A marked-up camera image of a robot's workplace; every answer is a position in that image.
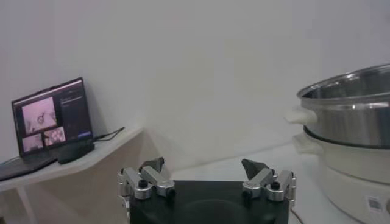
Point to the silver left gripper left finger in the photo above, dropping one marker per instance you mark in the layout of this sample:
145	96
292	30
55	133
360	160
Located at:
158	181

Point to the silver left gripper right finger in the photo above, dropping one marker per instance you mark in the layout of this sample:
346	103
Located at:
260	179

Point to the steel perforated steamer basket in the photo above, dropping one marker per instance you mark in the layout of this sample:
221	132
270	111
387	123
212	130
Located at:
350	124

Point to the white side table with mouse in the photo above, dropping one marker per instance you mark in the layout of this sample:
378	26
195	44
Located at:
100	155

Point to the black computer mouse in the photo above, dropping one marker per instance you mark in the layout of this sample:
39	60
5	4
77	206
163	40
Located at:
74	152

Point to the cream electric cooking pot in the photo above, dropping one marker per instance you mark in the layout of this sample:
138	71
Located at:
356	170

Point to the black laptop with dark screen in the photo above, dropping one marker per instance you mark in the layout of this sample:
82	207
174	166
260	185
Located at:
70	112

